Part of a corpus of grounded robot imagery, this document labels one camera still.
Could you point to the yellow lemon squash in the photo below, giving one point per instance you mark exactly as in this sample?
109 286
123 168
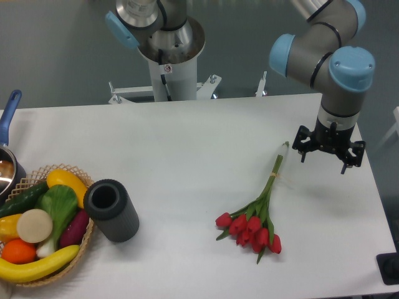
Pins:
64 177

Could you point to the yellow bell pepper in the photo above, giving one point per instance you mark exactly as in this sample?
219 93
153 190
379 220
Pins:
8 228

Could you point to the red tulip bouquet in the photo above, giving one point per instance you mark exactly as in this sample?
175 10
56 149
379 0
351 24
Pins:
251 226

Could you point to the dark grey ribbed vase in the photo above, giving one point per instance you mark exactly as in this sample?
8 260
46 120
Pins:
108 204

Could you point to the green cucumber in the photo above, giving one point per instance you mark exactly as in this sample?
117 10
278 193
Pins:
24 201

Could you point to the yellow banana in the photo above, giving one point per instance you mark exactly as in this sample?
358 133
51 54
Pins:
29 272

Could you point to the green bok choy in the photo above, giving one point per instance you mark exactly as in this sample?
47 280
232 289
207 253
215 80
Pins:
60 202

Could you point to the beige round disc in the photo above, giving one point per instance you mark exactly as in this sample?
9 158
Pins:
34 226

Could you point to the woven wicker basket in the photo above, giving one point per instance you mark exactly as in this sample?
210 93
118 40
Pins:
36 177

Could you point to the white object at right edge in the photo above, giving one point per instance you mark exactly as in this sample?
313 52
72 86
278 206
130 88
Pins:
392 132

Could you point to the orange fruit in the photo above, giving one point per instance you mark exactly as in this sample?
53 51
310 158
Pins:
19 252

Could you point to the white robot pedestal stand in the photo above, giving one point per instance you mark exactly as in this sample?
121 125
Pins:
172 62

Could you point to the purple sweet potato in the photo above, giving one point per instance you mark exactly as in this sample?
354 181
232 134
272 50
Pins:
75 231

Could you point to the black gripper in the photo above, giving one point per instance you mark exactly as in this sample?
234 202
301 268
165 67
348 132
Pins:
331 135

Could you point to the black device at table edge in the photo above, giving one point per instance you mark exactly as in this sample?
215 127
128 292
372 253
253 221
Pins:
388 266

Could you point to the blue handled saucepan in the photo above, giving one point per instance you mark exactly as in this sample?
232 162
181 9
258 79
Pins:
11 170

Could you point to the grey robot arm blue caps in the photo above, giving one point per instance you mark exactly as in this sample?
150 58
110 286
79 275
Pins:
321 58

